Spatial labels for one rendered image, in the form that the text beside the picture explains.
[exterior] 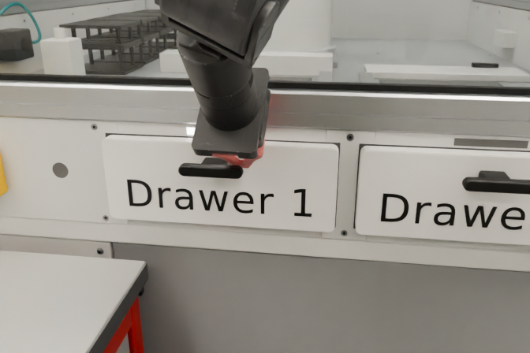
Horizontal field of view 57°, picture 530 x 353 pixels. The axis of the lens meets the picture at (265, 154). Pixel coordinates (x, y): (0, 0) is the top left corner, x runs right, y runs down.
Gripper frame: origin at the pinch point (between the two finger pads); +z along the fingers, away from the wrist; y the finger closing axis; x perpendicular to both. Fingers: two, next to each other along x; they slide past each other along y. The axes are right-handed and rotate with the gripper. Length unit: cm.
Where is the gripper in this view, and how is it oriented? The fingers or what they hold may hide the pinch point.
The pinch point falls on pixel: (244, 150)
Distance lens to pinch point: 57.1
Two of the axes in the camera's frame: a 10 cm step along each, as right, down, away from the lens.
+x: -9.9, -0.6, 1.6
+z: 1.1, 4.7, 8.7
